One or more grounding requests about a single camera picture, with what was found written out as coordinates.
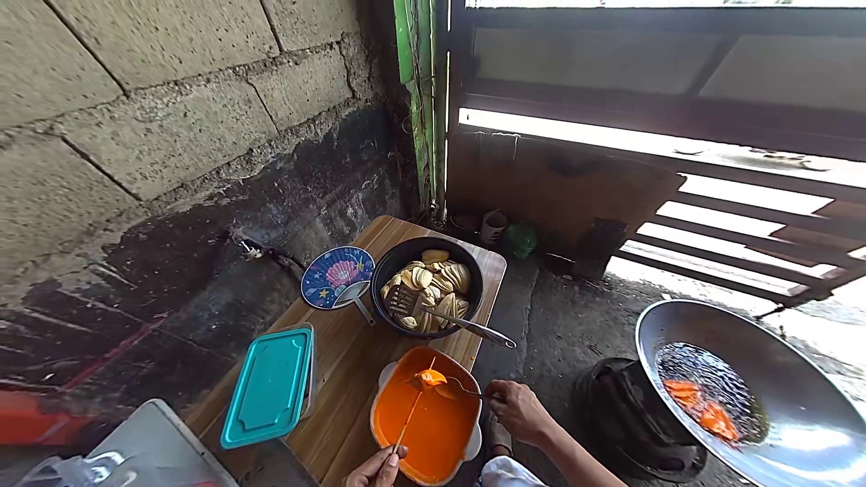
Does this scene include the pile of pale slices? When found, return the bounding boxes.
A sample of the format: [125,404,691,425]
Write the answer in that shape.
[380,249,472,334]

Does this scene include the metal spoon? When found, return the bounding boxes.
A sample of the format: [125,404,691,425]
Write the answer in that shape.
[433,376,505,401]

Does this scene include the person's right hand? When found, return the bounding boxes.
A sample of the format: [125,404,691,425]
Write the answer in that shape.
[483,379,557,447]

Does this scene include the white basin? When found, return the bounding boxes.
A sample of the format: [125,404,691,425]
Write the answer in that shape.
[369,345,483,487]

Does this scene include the green plastic bag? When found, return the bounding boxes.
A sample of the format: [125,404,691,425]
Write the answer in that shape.
[505,222,539,260]

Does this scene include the dark metal gate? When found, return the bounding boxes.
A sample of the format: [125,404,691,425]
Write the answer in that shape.
[447,5,866,319]

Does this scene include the person's legs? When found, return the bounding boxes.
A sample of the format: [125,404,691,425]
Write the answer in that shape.
[477,414,549,487]

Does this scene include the clear plastic bag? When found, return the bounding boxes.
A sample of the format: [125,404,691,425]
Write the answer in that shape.
[17,449,144,487]

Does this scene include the black round stove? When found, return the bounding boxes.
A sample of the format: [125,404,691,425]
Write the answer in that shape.
[572,357,709,484]

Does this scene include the orange red object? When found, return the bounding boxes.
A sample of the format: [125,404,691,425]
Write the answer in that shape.
[0,389,90,446]

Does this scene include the person's right forearm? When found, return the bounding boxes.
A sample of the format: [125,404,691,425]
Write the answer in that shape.
[536,422,630,487]

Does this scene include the brown board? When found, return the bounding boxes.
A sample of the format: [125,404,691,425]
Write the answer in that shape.
[447,129,687,281]

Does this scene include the thin wooden skewer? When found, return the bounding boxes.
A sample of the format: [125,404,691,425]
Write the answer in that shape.
[391,357,437,458]

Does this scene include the person's left hand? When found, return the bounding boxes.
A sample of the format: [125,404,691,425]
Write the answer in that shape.
[344,444,410,487]

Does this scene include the slotted metal spatula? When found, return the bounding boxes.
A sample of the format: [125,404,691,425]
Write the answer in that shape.
[386,284,518,350]

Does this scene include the green post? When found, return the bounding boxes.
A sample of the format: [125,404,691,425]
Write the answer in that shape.
[392,0,450,221]

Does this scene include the orange frying pieces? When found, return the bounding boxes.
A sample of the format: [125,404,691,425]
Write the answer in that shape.
[662,379,741,444]

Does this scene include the wooden table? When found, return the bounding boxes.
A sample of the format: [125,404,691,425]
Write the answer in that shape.
[184,215,507,487]

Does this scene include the black round pot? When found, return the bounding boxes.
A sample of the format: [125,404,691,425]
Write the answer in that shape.
[370,236,484,340]

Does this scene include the blue patterned hand fan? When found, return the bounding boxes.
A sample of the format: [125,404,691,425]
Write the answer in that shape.
[300,245,376,327]

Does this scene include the plastic container turquoise lid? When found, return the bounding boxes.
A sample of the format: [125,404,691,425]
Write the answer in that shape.
[220,322,317,450]

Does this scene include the cooking oil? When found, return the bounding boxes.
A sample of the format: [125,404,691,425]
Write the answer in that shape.
[656,341,770,445]

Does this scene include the large metal wok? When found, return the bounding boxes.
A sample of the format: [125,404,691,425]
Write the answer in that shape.
[635,299,866,487]

